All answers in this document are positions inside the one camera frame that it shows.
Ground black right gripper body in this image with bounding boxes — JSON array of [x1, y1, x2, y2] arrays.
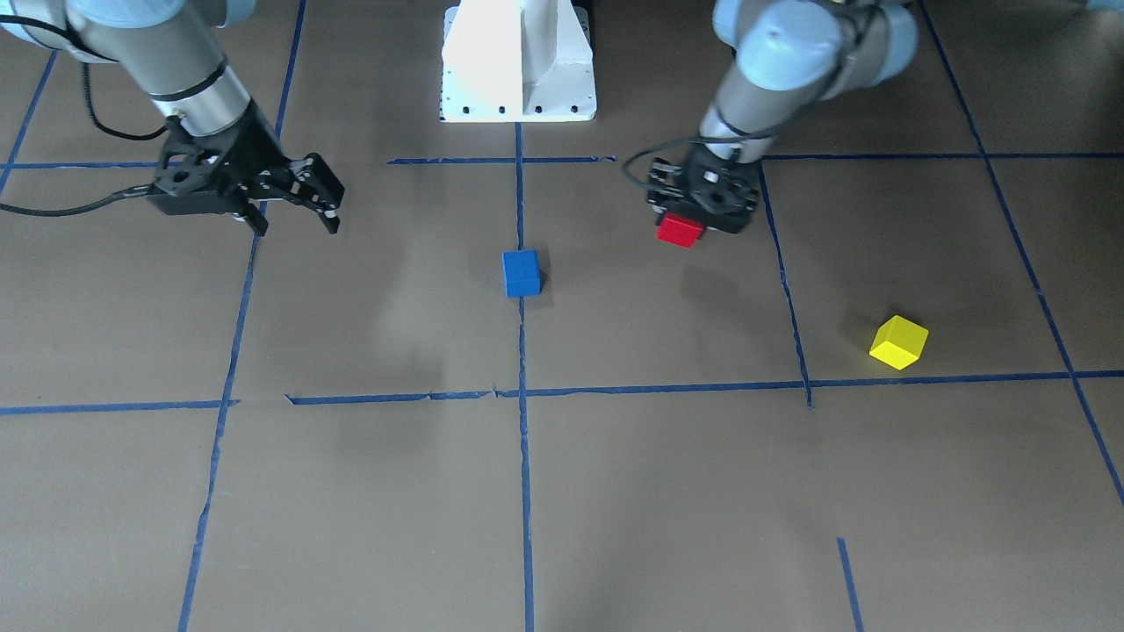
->
[[192, 99, 296, 207]]

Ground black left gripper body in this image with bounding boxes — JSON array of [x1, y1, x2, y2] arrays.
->
[[647, 145, 761, 233]]

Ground red wooden cube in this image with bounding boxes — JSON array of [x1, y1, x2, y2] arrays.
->
[[658, 213, 707, 249]]

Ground blue wooden cube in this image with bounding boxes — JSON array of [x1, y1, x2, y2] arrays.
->
[[501, 249, 543, 298]]

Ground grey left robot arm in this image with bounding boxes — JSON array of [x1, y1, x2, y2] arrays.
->
[[642, 1, 919, 249]]

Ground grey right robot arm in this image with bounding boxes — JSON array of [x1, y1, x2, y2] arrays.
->
[[3, 1, 345, 236]]

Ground yellow wooden cube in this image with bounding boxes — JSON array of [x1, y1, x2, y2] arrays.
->
[[868, 313, 930, 370]]

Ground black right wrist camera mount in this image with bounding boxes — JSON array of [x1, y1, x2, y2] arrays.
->
[[148, 117, 245, 217]]

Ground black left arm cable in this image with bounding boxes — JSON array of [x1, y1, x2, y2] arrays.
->
[[623, 132, 703, 198]]

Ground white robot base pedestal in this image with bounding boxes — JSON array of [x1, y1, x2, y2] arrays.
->
[[439, 1, 598, 124]]

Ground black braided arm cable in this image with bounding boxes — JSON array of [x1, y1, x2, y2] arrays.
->
[[0, 16, 176, 218]]

